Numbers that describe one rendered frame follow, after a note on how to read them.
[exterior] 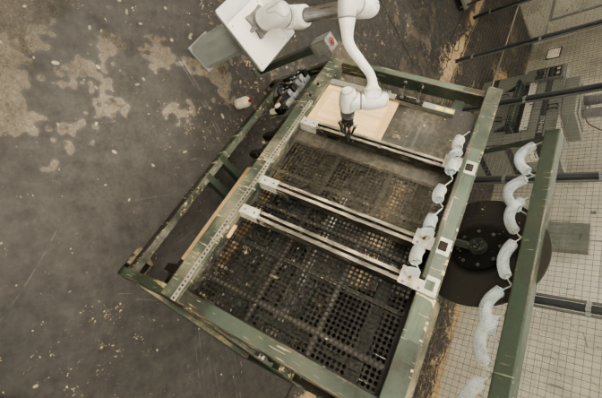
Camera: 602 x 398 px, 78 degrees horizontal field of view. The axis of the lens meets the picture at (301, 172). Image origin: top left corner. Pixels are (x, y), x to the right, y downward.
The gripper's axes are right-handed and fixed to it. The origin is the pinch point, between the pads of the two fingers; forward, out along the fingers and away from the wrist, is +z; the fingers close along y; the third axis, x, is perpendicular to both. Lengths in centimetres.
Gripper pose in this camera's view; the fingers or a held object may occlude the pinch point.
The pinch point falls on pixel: (348, 137)
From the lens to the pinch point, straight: 253.0
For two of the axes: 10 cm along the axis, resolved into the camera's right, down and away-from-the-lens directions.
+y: 8.8, 3.2, -3.5
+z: 1.0, 6.0, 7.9
